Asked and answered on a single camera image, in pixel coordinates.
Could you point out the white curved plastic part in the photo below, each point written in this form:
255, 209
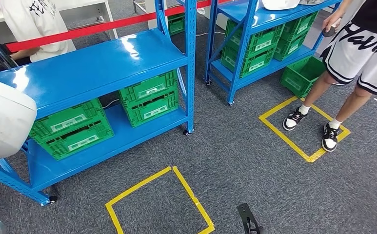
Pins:
4, 119

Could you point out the red barrier belt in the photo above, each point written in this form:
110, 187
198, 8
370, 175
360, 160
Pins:
78, 31

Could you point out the white desk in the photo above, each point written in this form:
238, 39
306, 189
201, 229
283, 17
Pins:
85, 5

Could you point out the black round handheld device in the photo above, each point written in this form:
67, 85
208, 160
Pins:
329, 32

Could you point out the black stanchion post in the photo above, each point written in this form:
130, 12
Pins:
1, 53

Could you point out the white moulded plastic panel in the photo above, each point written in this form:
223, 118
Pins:
280, 4

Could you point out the person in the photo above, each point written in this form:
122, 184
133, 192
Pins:
36, 25
356, 51

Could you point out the blue steel shelf rack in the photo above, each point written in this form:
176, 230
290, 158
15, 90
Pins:
240, 11
94, 64

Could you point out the yellow floor tape square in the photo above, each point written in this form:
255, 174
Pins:
310, 159
110, 206

